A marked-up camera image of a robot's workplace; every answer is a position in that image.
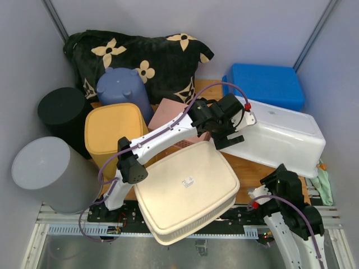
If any pink small tray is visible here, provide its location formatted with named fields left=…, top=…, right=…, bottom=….
left=148, top=98, right=210, bottom=149

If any blue rimmed white tub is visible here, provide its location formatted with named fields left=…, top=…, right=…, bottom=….
left=221, top=100, right=326, bottom=178

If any beige perforated basket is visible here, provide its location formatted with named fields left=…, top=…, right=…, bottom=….
left=134, top=141, right=240, bottom=245

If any blue bucket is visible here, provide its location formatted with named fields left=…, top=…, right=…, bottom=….
left=96, top=67, right=154, bottom=124

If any yellow slatted basket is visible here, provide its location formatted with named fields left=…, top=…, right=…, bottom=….
left=85, top=103, right=149, bottom=168

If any grey bucket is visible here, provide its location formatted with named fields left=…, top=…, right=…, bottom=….
left=12, top=136, right=102, bottom=214

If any black large bucket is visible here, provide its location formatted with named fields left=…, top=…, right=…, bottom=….
left=37, top=87, right=93, bottom=159

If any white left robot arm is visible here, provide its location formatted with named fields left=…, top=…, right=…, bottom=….
left=100, top=94, right=251, bottom=222

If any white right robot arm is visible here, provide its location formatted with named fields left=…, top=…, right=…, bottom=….
left=254, top=164, right=328, bottom=268

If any black floral pillow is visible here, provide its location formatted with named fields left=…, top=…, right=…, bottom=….
left=63, top=30, right=214, bottom=105

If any green cloth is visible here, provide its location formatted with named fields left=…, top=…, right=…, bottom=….
left=310, top=160, right=334, bottom=206

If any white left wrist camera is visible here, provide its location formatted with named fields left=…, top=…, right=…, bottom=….
left=231, top=106, right=257, bottom=132

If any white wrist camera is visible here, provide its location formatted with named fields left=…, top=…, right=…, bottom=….
left=231, top=106, right=257, bottom=132
left=247, top=185, right=272, bottom=211

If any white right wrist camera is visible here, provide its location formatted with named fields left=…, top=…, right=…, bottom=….
left=247, top=185, right=272, bottom=211

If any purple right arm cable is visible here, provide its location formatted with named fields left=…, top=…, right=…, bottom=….
left=246, top=195, right=326, bottom=269

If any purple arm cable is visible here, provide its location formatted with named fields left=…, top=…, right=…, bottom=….
left=78, top=81, right=249, bottom=243
left=246, top=195, right=326, bottom=269

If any black mounting rail plate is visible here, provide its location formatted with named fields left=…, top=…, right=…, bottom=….
left=87, top=200, right=265, bottom=234

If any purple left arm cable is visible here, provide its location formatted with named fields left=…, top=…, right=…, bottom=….
left=78, top=81, right=249, bottom=243

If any right aluminium frame rail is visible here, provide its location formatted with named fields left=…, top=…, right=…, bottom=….
left=293, top=0, right=341, bottom=73

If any aluminium frame rail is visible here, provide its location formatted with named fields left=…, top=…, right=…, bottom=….
left=293, top=0, right=341, bottom=73
left=40, top=0, right=69, bottom=43

